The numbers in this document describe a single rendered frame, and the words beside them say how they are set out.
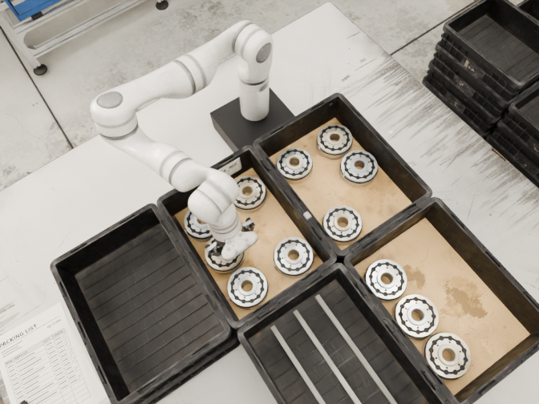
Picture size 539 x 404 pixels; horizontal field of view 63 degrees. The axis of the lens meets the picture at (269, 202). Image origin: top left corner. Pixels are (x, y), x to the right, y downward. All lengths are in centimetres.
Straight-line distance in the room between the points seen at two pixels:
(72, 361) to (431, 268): 100
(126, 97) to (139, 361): 63
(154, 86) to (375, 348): 80
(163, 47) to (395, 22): 137
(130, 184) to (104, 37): 165
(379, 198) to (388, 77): 55
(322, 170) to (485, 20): 122
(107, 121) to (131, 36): 197
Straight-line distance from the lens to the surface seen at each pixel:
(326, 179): 126
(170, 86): 106
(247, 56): 120
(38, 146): 268
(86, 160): 160
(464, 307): 121
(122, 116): 100
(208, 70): 111
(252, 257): 117
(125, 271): 125
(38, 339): 145
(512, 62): 213
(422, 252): 121
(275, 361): 112
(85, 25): 291
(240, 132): 140
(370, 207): 123
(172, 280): 120
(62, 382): 140
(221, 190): 85
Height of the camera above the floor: 195
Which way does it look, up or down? 65 degrees down
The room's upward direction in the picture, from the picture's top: 8 degrees counter-clockwise
